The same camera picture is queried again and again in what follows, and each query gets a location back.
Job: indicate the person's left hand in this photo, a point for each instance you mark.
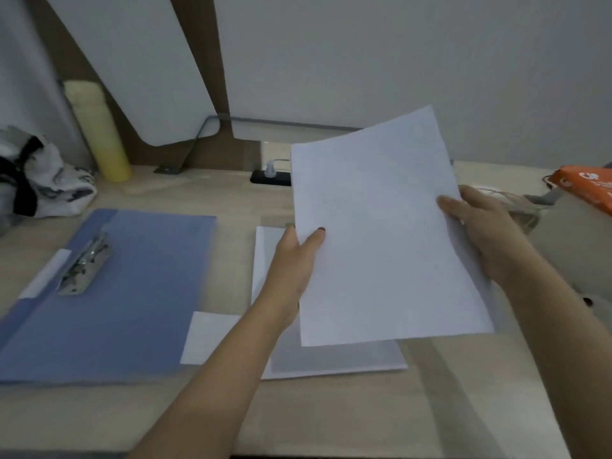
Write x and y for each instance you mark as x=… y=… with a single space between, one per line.
x=289 y=277

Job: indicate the person's right hand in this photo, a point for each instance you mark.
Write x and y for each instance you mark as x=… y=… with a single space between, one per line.
x=492 y=234

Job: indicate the transparent folder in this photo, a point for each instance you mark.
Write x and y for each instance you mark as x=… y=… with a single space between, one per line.
x=205 y=339

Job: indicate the blue folder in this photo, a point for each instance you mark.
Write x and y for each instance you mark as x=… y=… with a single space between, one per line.
x=134 y=291

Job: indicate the metal clip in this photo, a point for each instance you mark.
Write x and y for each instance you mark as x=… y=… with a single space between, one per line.
x=83 y=270

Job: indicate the person's left forearm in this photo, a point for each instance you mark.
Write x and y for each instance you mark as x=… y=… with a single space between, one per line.
x=215 y=391

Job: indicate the person's right forearm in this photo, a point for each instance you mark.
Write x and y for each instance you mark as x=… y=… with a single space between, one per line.
x=564 y=329

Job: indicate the grey box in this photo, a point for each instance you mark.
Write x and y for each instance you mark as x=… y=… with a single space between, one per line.
x=574 y=243

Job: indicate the black power strip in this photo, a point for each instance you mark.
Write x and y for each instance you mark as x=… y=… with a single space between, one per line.
x=282 y=179

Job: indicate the orange paper package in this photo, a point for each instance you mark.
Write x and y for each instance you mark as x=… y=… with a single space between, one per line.
x=588 y=183

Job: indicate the grey controller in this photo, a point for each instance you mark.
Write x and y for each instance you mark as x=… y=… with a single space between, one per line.
x=600 y=310

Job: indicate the large white board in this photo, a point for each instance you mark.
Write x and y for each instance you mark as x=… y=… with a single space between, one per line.
x=430 y=52

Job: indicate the yellow bottle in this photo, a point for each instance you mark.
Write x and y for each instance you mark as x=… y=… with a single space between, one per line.
x=105 y=143

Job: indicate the white black printed bag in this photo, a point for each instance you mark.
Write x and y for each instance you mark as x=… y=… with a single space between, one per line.
x=62 y=186

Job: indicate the brown cardboard board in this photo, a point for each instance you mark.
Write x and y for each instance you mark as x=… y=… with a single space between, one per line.
x=201 y=42

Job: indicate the white rounded board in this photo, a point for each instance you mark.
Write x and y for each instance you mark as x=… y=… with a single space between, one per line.
x=143 y=66

